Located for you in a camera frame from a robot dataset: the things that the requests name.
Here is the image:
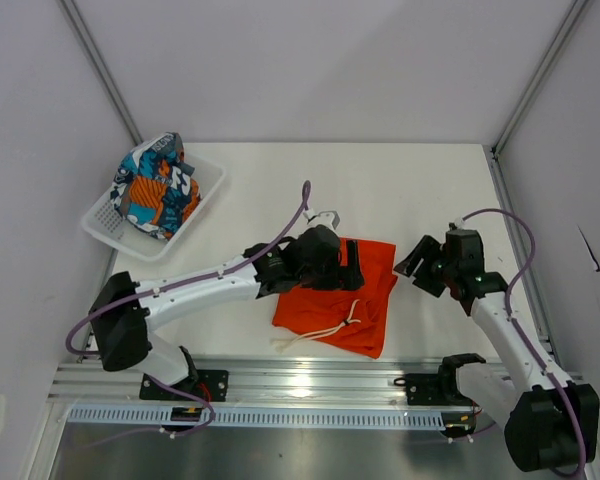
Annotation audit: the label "left aluminium frame post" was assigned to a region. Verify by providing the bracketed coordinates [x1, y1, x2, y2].
[57, 0, 144, 144]

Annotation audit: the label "orange shorts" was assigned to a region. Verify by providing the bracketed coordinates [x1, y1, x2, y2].
[271, 240, 397, 359]

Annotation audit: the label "aluminium rail beam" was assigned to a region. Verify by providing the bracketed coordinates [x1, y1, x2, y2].
[47, 354, 592, 412]

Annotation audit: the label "white plastic basket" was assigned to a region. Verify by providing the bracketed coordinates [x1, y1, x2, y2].
[81, 149, 227, 262]

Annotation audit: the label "right aluminium frame post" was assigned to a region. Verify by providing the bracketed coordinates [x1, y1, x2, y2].
[490, 0, 594, 159]

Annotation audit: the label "left aluminium side rail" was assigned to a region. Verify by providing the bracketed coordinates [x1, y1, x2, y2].
[68, 250, 118, 359]

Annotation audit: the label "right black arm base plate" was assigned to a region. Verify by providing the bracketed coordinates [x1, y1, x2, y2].
[393, 373, 473, 407]

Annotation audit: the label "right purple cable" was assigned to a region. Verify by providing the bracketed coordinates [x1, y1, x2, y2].
[409, 208, 596, 477]

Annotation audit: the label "aluminium side rail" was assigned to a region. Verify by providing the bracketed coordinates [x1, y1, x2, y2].
[483, 146, 558, 360]
[68, 250, 118, 359]

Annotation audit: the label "aluminium frame post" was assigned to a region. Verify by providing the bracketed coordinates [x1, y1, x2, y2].
[57, 0, 144, 144]
[490, 0, 594, 159]

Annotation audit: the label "purple cable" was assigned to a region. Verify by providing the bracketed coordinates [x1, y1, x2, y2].
[64, 179, 312, 441]
[409, 208, 596, 477]

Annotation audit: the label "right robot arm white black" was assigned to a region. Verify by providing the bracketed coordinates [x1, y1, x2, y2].
[394, 228, 600, 474]

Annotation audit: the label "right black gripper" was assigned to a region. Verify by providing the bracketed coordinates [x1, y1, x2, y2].
[393, 236, 457, 299]

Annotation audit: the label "right aluminium side rail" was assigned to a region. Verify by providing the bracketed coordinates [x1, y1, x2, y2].
[483, 146, 558, 360]

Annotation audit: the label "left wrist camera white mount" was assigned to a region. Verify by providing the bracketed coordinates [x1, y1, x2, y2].
[303, 208, 340, 231]

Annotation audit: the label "colourful patterned shorts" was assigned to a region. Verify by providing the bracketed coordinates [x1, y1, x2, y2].
[109, 132, 201, 241]

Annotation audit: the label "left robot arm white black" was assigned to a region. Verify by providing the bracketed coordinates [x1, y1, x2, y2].
[89, 225, 365, 400]

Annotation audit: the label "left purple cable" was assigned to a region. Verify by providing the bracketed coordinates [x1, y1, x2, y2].
[64, 179, 312, 441]

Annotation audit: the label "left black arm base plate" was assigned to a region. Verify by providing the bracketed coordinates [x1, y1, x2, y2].
[139, 369, 229, 402]

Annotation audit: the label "slotted white cable duct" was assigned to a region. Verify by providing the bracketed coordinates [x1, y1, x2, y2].
[67, 404, 445, 431]

